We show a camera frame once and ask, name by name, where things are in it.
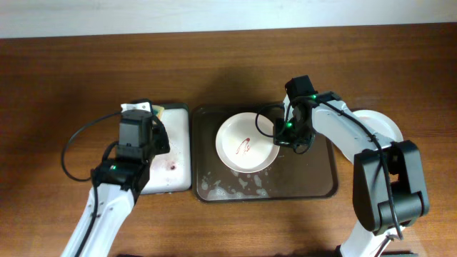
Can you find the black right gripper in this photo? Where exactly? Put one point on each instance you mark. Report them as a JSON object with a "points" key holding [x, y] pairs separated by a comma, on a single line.
{"points": [[279, 137]]}

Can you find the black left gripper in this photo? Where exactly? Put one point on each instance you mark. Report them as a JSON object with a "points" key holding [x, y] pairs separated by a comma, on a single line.
{"points": [[162, 138]]}

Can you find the green and yellow sponge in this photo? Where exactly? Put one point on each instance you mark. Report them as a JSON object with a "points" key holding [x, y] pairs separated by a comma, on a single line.
{"points": [[158, 111]]}

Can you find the pink plate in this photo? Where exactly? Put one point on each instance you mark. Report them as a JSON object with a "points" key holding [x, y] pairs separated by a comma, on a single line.
{"points": [[243, 145]]}

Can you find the cream plate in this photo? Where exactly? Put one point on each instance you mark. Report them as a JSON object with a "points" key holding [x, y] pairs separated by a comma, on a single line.
{"points": [[377, 123]]}

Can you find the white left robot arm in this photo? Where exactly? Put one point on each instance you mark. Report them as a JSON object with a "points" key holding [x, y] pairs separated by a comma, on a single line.
{"points": [[117, 182]]}

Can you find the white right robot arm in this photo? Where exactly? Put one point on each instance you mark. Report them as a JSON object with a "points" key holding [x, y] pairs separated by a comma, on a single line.
{"points": [[389, 187]]}

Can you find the large brown tray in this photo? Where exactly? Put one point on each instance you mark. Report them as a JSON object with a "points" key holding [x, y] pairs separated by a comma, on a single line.
{"points": [[311, 175]]}

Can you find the small black tray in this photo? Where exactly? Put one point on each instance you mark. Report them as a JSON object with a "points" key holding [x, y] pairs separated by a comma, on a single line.
{"points": [[171, 172]]}

